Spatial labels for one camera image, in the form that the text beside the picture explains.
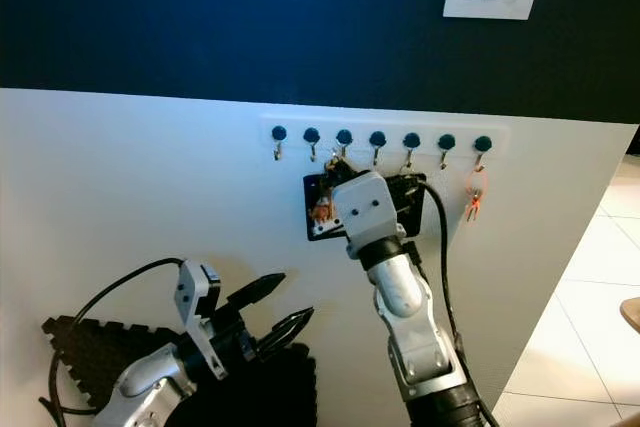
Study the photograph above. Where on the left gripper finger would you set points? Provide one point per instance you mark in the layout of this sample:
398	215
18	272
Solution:
290	328
256	290

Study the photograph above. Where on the key bunch with orange elephant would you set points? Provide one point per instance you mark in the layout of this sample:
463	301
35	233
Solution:
324	205

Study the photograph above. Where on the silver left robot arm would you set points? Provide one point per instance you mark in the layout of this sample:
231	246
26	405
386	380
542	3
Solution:
155	389

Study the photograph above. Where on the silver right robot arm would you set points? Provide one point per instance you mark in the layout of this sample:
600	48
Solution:
420	332

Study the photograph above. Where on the dark knob metal hook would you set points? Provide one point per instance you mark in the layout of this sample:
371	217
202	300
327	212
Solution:
377	138
279	133
446	141
311	135
483	143
411	139
344	136

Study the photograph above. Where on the black foam puzzle mat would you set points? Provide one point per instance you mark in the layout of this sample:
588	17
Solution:
100	362

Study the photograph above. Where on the round wooden stool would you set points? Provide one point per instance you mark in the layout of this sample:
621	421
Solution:
632	314

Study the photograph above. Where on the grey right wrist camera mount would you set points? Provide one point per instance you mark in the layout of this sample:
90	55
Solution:
368	209

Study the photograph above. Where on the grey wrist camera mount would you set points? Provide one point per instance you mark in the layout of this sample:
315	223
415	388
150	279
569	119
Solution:
198	297
368	209

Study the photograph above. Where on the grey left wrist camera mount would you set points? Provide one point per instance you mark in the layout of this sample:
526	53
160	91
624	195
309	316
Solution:
198	297

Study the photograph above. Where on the white hook rail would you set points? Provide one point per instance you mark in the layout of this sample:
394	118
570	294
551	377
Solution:
395	124

